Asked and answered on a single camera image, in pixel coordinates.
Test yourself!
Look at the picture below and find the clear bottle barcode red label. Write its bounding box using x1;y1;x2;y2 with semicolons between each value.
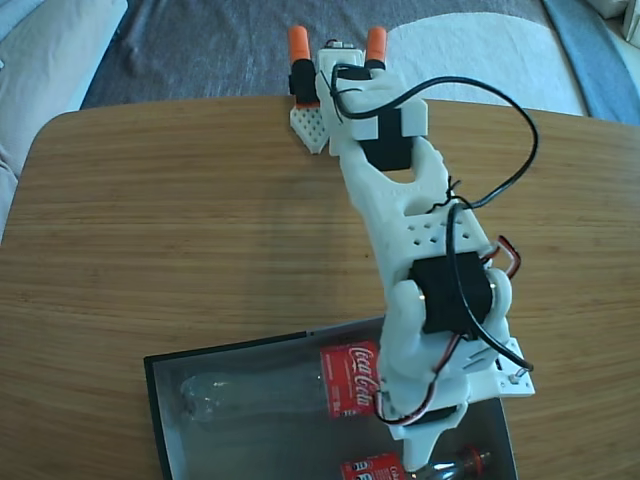
339;443;495;480

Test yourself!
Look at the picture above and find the clear bottle Coca-Cola red label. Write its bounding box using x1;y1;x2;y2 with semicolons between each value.
178;340;387;427

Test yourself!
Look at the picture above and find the grey cardboard box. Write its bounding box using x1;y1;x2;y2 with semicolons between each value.
143;314;521;480

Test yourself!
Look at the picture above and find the white cloth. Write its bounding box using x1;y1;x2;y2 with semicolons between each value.
387;12;586;119

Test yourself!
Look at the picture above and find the orange black table clamp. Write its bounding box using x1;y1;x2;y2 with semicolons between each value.
366;26;390;69
287;24;321;109

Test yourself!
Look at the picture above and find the blue cloth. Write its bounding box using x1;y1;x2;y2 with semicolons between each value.
542;0;640;126

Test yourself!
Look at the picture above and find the grey textured rug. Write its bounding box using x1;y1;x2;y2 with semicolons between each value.
79;0;586;111

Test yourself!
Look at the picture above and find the white cushion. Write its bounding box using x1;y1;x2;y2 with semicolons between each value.
0;0;129;241

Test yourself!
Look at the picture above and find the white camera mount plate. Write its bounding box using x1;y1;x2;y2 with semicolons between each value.
467;336;537;402

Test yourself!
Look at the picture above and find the black camera cable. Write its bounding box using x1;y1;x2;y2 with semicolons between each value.
319;64;541;387

